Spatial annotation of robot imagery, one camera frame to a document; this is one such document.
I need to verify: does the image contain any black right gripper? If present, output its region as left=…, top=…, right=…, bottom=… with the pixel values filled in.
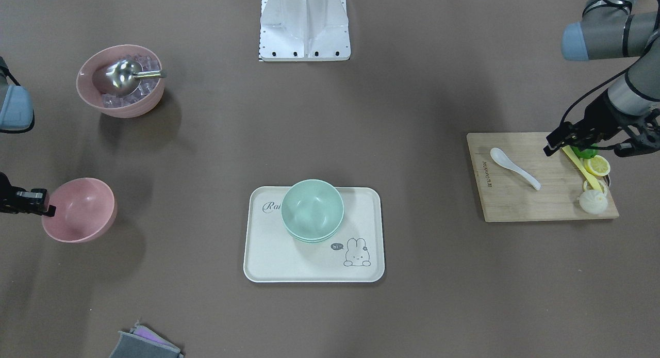
left=1, top=172, right=56, bottom=217

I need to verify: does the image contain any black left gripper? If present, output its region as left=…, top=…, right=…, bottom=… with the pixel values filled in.
left=543, top=93, right=659, bottom=157

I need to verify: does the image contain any white ceramic spoon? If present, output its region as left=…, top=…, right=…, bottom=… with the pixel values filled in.
left=490, top=148, right=541, bottom=191

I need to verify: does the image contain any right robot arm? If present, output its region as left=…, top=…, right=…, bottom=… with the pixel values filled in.
left=1, top=57, right=57, bottom=217

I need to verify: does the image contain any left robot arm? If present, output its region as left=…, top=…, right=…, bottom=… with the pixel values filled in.
left=543, top=0, right=659, bottom=157

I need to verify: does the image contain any pink bowl with ice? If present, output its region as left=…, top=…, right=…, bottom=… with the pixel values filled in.
left=76, top=44, right=166, bottom=119

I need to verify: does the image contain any green bowl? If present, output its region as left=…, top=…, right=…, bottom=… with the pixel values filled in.
left=280, top=179, right=345, bottom=243

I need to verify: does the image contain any green lime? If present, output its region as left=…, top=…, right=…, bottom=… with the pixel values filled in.
left=571, top=146, right=599, bottom=159

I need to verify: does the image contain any lemon slice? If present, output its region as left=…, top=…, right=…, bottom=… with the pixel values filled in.
left=584, top=154, right=611, bottom=177

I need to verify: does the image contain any yellow plastic knife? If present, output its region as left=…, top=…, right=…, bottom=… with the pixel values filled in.
left=561, top=146, right=604, bottom=193

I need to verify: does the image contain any white steamed bun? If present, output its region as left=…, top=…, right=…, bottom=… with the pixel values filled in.
left=578, top=189, right=608, bottom=215

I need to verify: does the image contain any bamboo cutting board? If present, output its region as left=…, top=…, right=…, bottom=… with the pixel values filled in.
left=467, top=132, right=619, bottom=222

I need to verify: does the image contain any metal ice scoop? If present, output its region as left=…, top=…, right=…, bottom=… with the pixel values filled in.
left=101, top=59, right=167, bottom=96

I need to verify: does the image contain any grey folded cloth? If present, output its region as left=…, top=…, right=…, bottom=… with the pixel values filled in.
left=109, top=322, right=184, bottom=357

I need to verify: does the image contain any cream rabbit tray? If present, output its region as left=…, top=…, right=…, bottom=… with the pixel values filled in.
left=243, top=186, right=386, bottom=283

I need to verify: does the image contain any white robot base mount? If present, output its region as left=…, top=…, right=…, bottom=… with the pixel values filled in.
left=258, top=0, right=352, bottom=62

